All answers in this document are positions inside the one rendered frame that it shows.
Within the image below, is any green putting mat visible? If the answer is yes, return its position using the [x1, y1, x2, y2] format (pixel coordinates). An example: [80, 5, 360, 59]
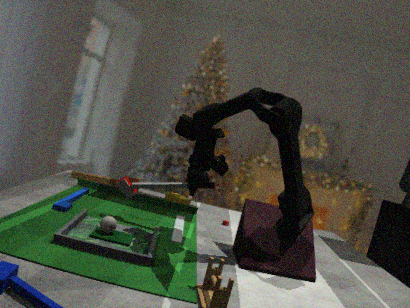
[0, 185, 197, 304]

